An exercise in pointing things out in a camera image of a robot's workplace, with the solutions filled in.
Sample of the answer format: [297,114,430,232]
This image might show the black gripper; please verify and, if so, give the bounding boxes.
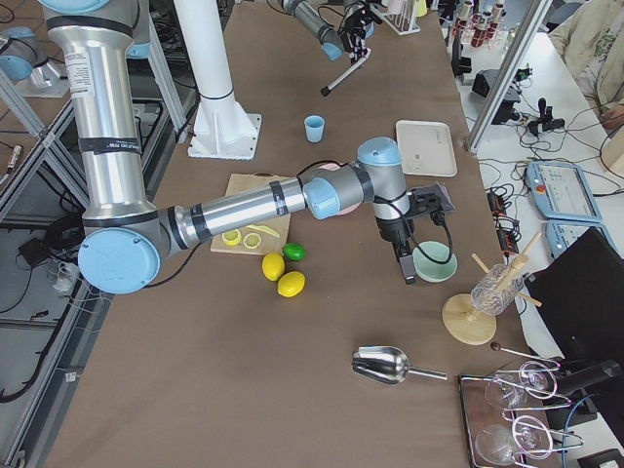
[338,4,373,62]
[375,217,416,285]

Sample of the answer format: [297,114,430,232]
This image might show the steel muddler black tip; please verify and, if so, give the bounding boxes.
[321,52,371,97]

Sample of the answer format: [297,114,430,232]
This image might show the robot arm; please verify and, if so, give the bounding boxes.
[43,1,416,294]
[277,0,382,63]

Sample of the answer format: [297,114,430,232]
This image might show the white cup rack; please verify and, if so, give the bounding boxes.
[381,0,420,36]

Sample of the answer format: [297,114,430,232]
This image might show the wooden cup stand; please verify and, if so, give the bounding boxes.
[442,232,541,345]

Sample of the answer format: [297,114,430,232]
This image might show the light blue cup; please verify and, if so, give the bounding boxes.
[303,115,326,143]

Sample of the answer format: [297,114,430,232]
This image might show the steel ice scoop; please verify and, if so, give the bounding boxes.
[352,346,448,385]

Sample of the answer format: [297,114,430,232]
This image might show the green bowl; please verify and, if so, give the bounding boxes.
[412,241,458,283]

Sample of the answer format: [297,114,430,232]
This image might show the grey folded cloth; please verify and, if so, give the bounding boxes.
[411,182,455,213]

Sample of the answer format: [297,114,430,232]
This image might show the clear glass on stand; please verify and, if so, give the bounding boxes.
[471,264,524,316]

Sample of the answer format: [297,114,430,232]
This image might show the green lime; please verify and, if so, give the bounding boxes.
[282,243,307,261]

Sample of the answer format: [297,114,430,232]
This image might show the cream rabbit tray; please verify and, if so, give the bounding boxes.
[395,120,457,177]

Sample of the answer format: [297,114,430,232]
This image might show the yellow lemon outer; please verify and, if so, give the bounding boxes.
[277,271,306,298]

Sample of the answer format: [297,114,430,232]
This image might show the yellow lemon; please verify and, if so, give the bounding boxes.
[277,271,306,298]
[261,253,286,282]

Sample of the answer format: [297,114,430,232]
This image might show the pink bowl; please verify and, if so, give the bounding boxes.
[314,163,363,216]

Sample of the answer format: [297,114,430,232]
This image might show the yellow lemon inner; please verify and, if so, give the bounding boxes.
[261,253,286,282]

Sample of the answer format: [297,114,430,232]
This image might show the bamboo cutting board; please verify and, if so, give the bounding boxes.
[210,174,290,256]

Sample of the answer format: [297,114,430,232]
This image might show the yellow plastic knife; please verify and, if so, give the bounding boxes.
[247,224,281,239]

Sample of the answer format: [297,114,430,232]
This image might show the lemon slice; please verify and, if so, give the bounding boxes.
[242,232,262,250]

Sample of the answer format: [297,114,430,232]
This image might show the teach pendant lower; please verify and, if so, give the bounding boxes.
[545,219,605,259]

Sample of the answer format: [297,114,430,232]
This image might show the teach pendant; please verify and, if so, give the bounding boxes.
[545,219,605,259]
[526,161,603,222]

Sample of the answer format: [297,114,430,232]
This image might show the teach pendant upper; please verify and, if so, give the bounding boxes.
[526,161,603,222]

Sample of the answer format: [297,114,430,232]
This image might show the lemon half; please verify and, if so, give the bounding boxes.
[221,229,243,247]

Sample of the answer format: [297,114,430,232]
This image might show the black monitor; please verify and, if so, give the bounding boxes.
[526,228,623,363]

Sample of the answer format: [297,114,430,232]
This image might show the wine glass rack tray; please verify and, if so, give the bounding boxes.
[458,359,584,467]

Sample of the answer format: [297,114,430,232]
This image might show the person in beige jacket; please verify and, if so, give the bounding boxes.
[549,0,623,132]

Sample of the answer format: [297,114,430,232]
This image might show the aluminium frame post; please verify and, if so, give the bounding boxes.
[465,0,552,155]

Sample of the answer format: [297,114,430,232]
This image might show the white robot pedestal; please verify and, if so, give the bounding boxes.
[175,0,261,161]

